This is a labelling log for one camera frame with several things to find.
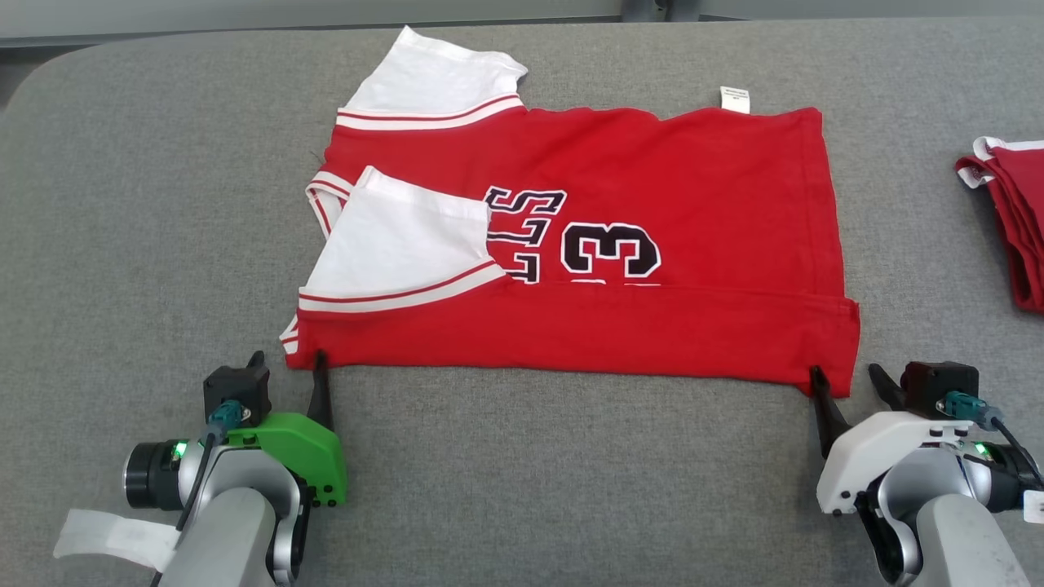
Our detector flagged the red shorts with white stripe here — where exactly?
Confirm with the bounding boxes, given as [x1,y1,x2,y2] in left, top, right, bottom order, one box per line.
[955,136,1044,316]

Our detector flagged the arm cable teal plug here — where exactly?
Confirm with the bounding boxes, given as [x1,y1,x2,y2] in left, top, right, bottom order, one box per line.
[937,391,1044,490]
[151,399,253,587]

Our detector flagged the left arm cable teal plug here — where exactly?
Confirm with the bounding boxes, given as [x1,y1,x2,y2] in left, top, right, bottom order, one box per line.
[151,399,253,587]

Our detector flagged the grey metal partition post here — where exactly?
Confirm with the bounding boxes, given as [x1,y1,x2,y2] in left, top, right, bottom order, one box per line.
[622,0,704,24]

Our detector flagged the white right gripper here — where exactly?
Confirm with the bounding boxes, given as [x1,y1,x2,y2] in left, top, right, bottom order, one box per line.
[808,363,993,517]

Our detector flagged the red jersey with white sleeves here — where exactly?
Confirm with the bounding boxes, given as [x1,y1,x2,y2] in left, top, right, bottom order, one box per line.
[279,25,862,399]

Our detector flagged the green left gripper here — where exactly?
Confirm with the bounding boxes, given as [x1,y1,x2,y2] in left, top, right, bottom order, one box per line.
[226,350,348,507]

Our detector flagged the right arm cable teal plug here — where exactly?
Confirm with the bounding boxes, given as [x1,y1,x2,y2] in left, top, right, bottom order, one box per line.
[937,391,1044,490]

